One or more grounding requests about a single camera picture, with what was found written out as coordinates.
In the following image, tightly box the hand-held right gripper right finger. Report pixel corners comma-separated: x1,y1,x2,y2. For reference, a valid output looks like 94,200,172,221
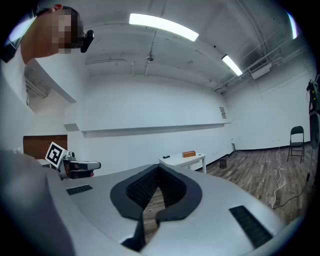
142,163,288,256

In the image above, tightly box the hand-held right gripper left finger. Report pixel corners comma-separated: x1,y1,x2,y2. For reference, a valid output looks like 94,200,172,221
47,163,160,252

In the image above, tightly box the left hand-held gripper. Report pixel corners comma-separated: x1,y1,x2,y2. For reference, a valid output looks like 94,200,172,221
45,141,102,181

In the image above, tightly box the brown wooden panel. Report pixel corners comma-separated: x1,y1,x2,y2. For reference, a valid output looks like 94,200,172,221
23,134,69,161

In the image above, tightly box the white table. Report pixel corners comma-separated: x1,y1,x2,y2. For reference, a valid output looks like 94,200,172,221
158,152,207,175

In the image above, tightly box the person's white shirt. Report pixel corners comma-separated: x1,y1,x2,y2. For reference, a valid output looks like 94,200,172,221
0,49,36,157

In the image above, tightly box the dark folding chair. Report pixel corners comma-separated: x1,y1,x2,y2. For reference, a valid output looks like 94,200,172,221
286,125,306,164

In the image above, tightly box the person's head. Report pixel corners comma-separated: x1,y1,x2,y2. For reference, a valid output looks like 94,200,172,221
20,4,85,66

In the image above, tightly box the black equipment stand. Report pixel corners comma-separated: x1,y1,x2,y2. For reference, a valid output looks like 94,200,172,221
306,74,320,187

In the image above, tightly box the short ceiling light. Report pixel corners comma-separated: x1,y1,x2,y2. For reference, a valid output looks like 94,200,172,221
221,54,244,77

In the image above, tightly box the white air conditioner unit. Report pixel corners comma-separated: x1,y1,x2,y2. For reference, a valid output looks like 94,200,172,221
248,56,273,81

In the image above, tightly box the long ceiling light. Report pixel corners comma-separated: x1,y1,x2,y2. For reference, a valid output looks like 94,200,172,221
128,13,200,42

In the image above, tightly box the white wall ledge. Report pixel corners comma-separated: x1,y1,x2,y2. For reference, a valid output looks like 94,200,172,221
63,121,232,138

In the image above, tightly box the white floor cable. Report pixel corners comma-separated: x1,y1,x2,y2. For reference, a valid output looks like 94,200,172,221
271,146,288,210

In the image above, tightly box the black floor cable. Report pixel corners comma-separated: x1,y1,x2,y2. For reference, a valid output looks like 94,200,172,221
272,159,315,208

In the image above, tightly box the black head camera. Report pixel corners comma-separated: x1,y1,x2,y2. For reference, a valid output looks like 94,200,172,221
79,29,95,54

